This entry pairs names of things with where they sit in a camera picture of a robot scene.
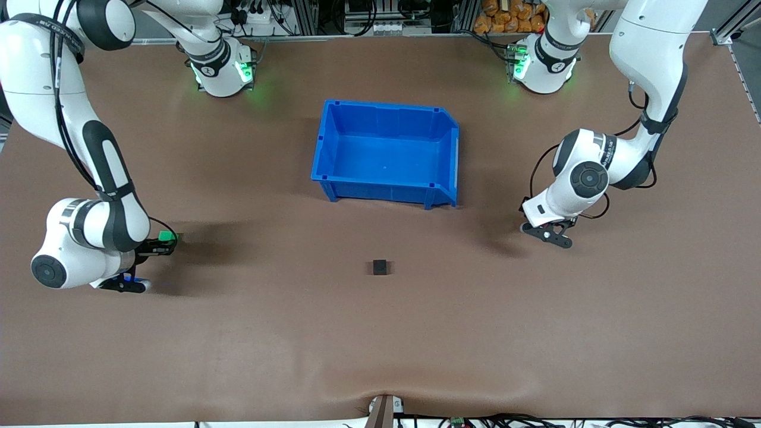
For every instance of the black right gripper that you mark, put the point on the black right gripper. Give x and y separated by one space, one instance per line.
144 250

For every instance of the green cube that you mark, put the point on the green cube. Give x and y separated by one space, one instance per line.
169 237

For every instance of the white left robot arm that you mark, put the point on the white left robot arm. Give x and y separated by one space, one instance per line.
648 41

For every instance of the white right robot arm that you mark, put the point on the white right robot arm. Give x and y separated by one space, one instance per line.
35 71

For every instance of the black cube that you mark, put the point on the black cube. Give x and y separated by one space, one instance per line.
380 267

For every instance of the blue plastic storage bin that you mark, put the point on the blue plastic storage bin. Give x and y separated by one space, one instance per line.
386 154

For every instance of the orange snack bag pile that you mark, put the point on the orange snack bag pile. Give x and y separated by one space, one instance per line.
511 18

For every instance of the white power strip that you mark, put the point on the white power strip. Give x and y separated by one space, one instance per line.
255 15

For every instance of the aluminium frame profile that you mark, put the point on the aluminium frame profile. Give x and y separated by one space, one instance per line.
722 37

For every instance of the brown wooden post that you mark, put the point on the brown wooden post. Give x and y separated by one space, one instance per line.
381 413

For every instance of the silver table edge rail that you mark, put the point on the silver table edge rail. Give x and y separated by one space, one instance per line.
357 37

